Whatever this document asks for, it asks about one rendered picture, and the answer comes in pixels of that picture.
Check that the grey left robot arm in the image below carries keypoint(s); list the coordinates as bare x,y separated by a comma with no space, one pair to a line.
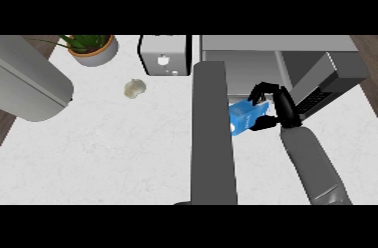
29,88

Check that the blue milk carton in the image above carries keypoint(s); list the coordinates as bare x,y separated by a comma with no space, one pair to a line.
242,118

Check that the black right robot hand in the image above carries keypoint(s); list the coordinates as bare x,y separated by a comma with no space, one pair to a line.
285,107

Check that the pale garlic bulb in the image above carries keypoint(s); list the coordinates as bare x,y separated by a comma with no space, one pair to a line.
133,88

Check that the grey microwave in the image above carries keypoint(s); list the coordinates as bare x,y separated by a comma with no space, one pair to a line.
255,62

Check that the green plant in grey pot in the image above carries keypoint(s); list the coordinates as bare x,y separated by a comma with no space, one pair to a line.
93,52

